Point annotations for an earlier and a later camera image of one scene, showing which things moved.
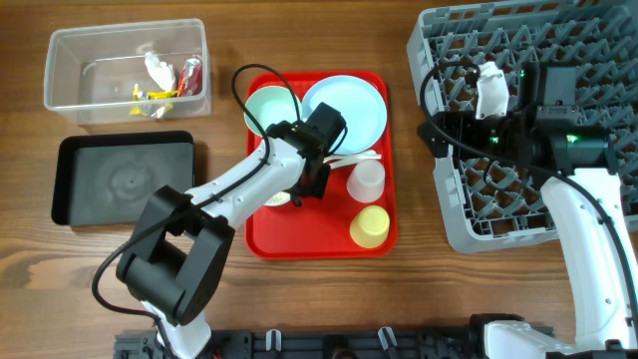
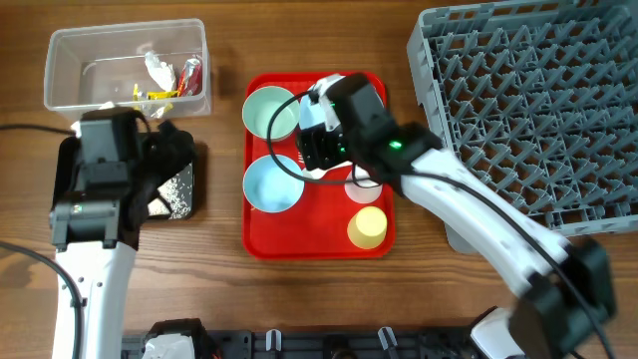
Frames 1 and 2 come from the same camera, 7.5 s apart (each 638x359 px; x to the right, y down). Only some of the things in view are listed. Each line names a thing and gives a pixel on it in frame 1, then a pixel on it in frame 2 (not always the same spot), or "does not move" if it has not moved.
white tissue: x=161 y=72 does not move
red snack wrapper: x=190 y=78 does not move
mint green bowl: x=273 y=105 does not move
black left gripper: x=317 y=186 to x=159 y=144
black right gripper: x=463 y=121 to x=315 y=148
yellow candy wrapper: x=153 y=95 does not move
